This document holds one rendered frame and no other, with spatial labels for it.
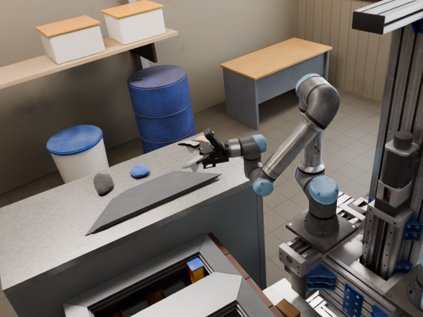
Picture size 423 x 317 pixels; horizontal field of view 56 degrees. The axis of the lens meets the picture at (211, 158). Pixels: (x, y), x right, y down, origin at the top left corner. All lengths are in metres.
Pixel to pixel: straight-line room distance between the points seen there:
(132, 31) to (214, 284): 2.48
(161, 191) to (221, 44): 3.31
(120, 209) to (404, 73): 1.36
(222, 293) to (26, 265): 0.86
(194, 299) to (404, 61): 1.23
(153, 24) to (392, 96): 2.64
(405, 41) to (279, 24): 4.35
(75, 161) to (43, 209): 1.47
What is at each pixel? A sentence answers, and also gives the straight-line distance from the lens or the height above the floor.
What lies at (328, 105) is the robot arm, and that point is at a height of 1.64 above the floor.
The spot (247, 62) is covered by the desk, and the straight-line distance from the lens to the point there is 4.74.
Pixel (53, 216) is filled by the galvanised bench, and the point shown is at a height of 1.05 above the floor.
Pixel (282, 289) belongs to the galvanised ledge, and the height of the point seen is 0.68.
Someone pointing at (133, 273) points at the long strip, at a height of 0.87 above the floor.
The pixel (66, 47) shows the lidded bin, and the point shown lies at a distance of 3.52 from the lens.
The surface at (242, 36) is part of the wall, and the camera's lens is 5.31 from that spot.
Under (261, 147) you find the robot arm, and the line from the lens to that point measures 1.62.
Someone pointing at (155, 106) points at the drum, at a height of 0.71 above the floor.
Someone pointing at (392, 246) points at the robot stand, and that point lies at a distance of 1.73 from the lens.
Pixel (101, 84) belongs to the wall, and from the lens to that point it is 4.44.
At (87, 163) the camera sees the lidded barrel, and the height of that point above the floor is 0.44.
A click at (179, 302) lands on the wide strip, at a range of 1.82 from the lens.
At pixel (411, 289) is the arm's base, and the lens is 1.65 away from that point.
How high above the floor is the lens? 2.31
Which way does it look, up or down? 33 degrees down
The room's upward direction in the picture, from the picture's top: 7 degrees counter-clockwise
